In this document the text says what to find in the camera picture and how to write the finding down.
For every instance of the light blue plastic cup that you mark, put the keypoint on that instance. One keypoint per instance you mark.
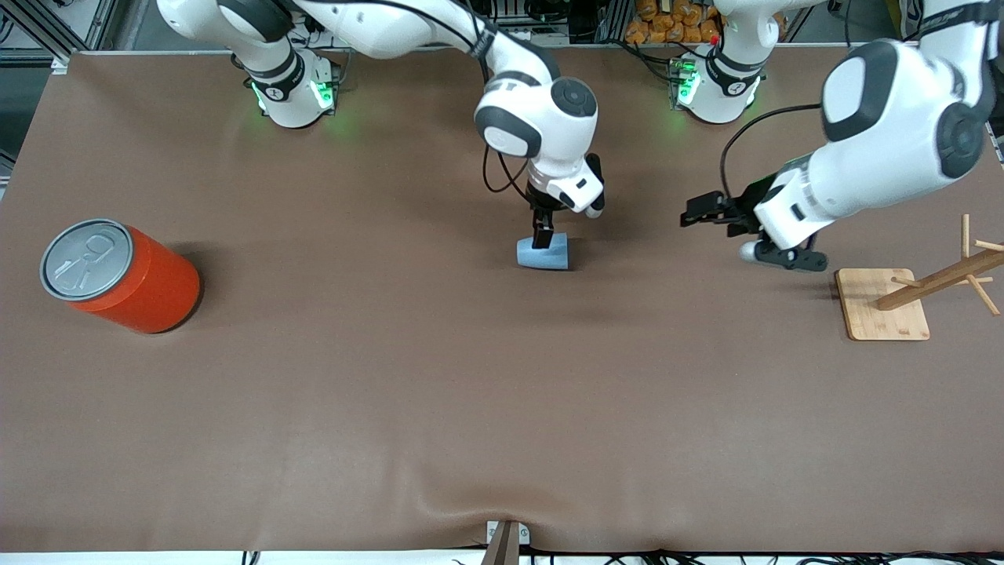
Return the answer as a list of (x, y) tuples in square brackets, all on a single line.
[(553, 257)]

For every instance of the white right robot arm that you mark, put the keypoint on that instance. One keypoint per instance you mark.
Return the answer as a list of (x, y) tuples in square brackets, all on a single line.
[(541, 102)]

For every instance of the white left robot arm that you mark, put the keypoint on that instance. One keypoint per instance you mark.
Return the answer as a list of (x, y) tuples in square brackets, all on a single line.
[(886, 157)]

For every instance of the wooden cup rack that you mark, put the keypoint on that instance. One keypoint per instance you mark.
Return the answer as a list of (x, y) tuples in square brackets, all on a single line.
[(871, 310)]

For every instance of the brown table mat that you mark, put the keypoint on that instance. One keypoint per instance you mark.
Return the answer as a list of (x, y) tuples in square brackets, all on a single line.
[(502, 392)]

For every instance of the pile of orange objects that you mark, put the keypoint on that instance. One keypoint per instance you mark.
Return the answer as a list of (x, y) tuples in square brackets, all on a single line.
[(667, 20)]

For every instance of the large orange can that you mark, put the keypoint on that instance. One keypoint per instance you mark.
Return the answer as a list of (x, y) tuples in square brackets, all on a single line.
[(149, 290)]

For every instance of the aluminium upright post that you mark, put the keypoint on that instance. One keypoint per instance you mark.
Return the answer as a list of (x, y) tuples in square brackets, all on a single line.
[(614, 20)]

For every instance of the aluminium frame profile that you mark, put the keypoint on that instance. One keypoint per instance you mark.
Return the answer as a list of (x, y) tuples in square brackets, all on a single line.
[(49, 31)]

